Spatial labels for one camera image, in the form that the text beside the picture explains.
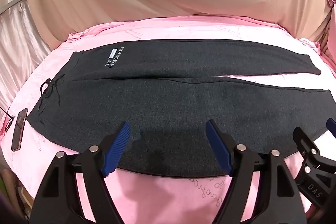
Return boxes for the black eyeglasses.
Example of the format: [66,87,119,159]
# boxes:
[0,107,16,132]

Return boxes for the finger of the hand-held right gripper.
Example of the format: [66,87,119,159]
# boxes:
[293,126,336,184]
[326,118,336,136]

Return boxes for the pink pillow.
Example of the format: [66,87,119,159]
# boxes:
[319,0,336,67]

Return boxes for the dark grey pants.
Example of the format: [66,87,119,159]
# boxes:
[28,39,336,178]

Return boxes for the pink bedsheet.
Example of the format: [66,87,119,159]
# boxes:
[0,15,336,224]

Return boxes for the white satin curtain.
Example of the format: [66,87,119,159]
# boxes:
[0,0,53,119]

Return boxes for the black smartphone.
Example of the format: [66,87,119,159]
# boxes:
[12,108,29,152]

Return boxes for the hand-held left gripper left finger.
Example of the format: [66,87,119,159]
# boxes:
[30,122,132,224]

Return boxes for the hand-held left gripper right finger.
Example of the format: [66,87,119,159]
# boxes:
[205,119,306,224]

